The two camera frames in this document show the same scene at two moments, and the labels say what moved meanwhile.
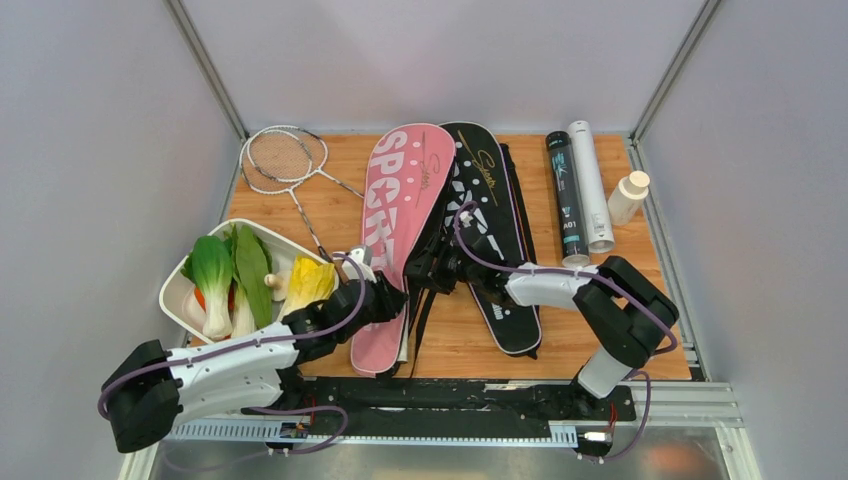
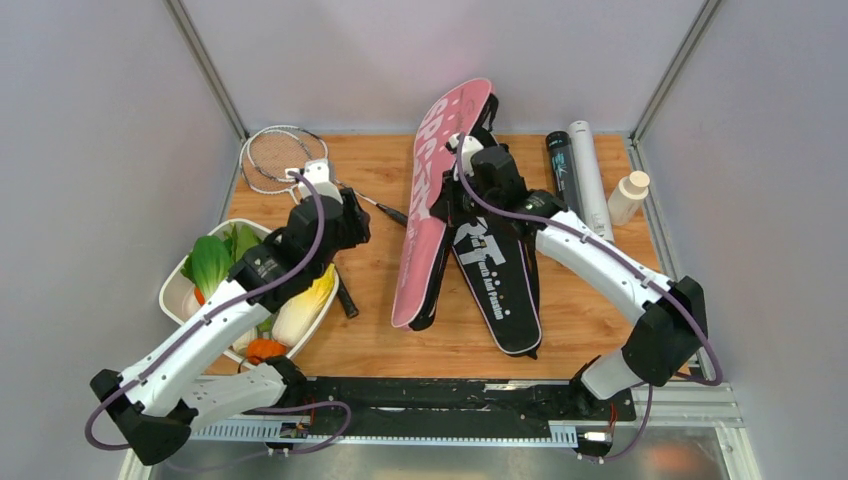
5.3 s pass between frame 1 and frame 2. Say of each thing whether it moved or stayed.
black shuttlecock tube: stayed
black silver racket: stayed
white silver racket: stayed
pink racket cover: moved
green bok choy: stayed
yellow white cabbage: stayed
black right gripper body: moved
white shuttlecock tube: stayed
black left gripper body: moved
